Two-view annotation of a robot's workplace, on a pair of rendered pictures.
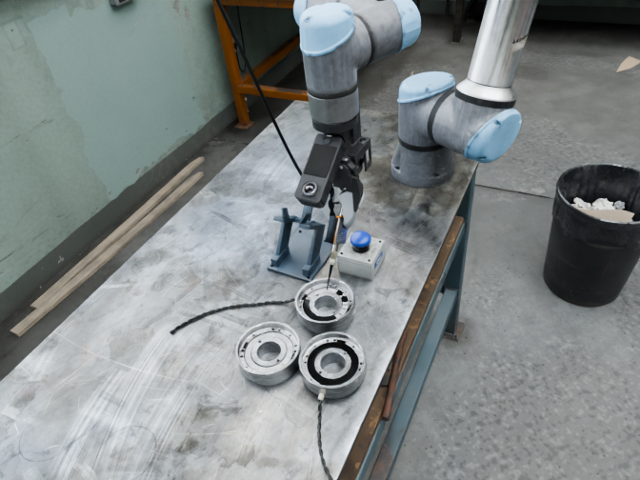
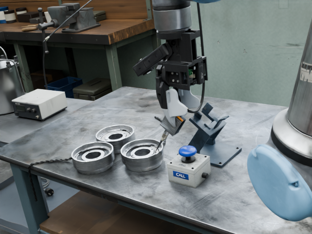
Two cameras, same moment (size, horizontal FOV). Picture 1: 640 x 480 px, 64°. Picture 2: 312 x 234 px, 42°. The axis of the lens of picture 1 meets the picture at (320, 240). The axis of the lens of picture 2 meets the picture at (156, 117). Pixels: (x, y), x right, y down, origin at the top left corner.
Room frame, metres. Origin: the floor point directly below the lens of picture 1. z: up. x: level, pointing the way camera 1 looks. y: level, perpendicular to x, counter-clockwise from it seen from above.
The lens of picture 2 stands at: (0.77, -0.87, 1.29)
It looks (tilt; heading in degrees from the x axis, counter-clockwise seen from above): 22 degrees down; 98
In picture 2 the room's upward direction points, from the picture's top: 7 degrees counter-clockwise
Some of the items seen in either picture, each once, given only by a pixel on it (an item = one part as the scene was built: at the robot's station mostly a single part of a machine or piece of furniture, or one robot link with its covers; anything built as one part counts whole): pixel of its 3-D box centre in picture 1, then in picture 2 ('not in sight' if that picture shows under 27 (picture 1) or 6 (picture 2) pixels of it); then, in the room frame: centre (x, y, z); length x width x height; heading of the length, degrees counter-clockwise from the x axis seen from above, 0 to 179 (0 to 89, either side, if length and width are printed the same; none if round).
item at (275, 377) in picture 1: (270, 353); (115, 139); (0.52, 0.11, 0.82); 0.10 x 0.10 x 0.04
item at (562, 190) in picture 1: (594, 239); not in sight; (1.29, -0.97, 0.21); 0.34 x 0.34 x 0.43
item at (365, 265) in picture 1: (362, 253); (191, 168); (0.72, -0.08, 0.82); 0.08 x 0.07 x 0.05; 149
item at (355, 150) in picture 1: (339, 146); (179, 58); (0.72, -0.05, 1.07); 0.09 x 0.08 x 0.12; 147
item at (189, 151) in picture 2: (360, 245); (188, 158); (0.72, -0.08, 0.85); 0.04 x 0.04 x 0.05
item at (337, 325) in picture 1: (326, 307); (142, 155); (0.60, 0.00, 0.82); 0.10 x 0.10 x 0.04
